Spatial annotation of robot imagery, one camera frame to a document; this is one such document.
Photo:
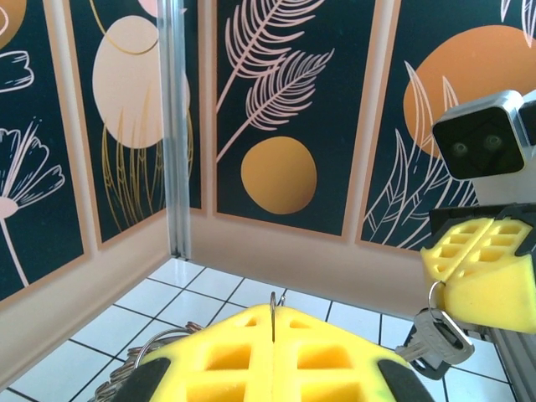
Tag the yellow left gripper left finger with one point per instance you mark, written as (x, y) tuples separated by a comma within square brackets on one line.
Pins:
[(251, 331)]

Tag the aluminium corner post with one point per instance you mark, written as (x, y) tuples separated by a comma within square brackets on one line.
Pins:
[(176, 125)]

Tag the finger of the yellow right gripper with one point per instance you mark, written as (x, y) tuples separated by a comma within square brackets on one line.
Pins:
[(456, 247), (494, 293)]

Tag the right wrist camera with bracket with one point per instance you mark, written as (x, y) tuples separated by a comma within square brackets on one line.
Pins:
[(477, 142)]

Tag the silver key with black head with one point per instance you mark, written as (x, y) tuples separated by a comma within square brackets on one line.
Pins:
[(444, 339)]

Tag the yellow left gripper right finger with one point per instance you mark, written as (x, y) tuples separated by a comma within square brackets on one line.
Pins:
[(285, 356)]

